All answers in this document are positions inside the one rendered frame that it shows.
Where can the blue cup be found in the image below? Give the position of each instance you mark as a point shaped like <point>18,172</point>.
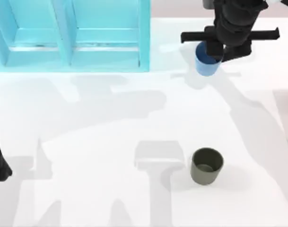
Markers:
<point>206,69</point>

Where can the pale grey rounded box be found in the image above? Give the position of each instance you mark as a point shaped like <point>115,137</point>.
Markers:
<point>208,3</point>

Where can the light blue rack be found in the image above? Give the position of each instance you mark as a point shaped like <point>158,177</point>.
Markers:
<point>106,35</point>

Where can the olive green cup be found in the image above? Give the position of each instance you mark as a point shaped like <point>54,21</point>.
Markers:
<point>203,176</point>

